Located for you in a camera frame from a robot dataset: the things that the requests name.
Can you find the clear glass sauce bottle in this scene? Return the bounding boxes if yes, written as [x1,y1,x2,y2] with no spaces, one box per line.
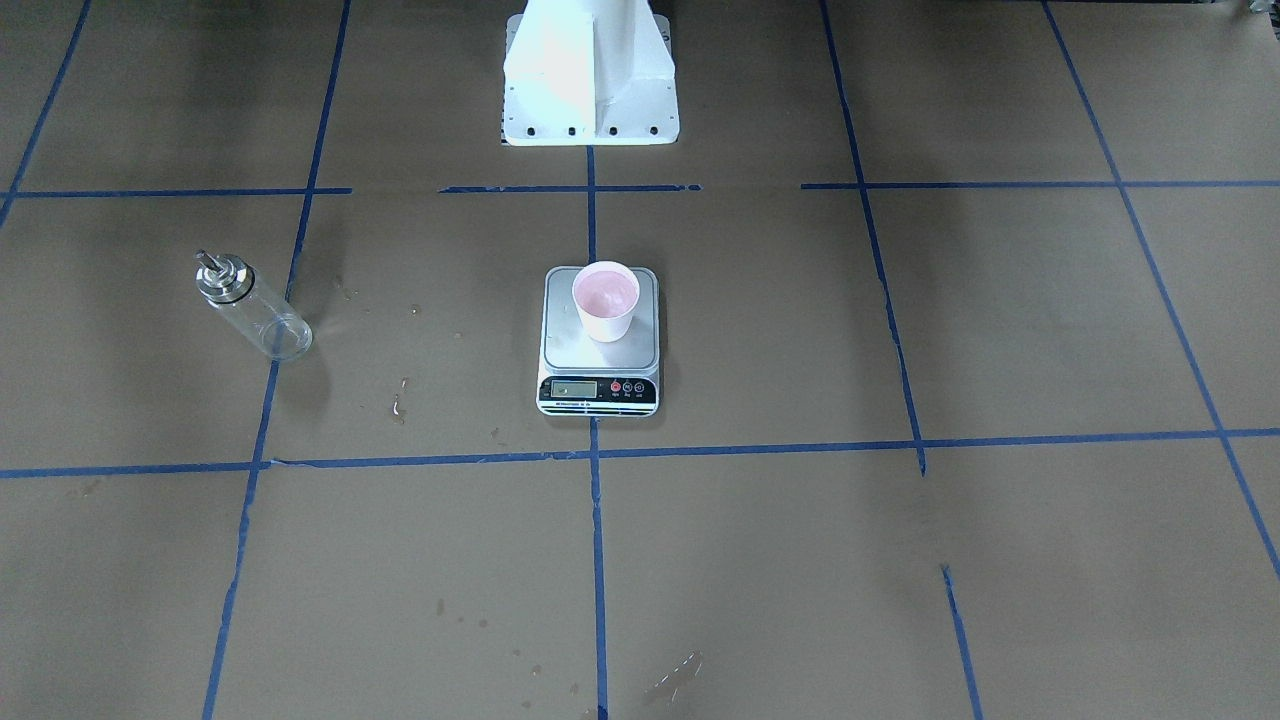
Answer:
[195,250,314,363]

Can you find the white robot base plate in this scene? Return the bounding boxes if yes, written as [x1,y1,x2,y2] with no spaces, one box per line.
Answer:
[500,1,681,147]

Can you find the white digital kitchen scale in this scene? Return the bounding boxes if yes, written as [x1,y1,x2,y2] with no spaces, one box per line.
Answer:
[535,266,660,416]

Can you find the pink plastic cup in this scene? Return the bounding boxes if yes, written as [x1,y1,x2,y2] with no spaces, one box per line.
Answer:
[571,261,640,343]

